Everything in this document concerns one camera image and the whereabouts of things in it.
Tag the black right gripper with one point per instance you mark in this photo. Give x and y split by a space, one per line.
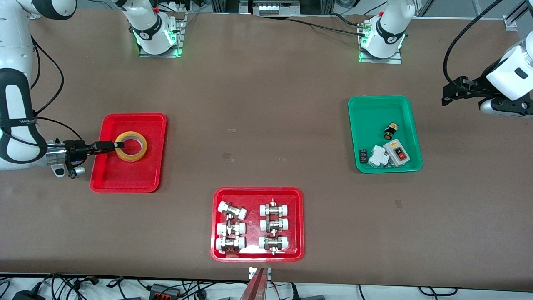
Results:
75 149

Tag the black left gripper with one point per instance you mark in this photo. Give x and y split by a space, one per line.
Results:
475 86

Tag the yellow packing tape roll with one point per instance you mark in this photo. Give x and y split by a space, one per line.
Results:
131 156

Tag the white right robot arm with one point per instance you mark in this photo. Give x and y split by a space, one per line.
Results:
16 104

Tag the empty-bottomed red plastic tray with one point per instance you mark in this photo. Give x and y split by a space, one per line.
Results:
137 179

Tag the green plastic tray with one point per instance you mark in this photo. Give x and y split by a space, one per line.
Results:
374 116

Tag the red tray holding fittings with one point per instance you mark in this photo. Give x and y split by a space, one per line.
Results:
254 196

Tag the black round push button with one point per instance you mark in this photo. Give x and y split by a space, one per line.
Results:
389 132

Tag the white circuit breaker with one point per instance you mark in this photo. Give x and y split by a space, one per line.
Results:
378 156

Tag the small black electrical part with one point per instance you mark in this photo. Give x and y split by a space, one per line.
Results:
363 156

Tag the white-capped metal pipe fitting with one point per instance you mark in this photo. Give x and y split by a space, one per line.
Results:
273 243
274 225
233 210
230 228
230 243
274 209

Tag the black power adapter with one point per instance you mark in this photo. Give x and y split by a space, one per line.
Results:
27 295

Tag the grey power strip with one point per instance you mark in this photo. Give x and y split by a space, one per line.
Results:
270 9

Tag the red metal bar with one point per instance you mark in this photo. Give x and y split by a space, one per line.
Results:
255 289

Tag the black floor plug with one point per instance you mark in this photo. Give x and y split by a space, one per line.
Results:
306 297

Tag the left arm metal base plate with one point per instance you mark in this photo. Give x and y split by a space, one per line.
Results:
395 59

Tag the aluminium frame corner profile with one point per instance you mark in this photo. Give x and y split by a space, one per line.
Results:
511 23

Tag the grey two-button switch box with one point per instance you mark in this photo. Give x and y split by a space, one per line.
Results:
397 153

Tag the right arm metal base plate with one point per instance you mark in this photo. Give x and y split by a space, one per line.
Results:
180 41

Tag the small metal bracket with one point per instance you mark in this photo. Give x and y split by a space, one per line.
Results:
252 273

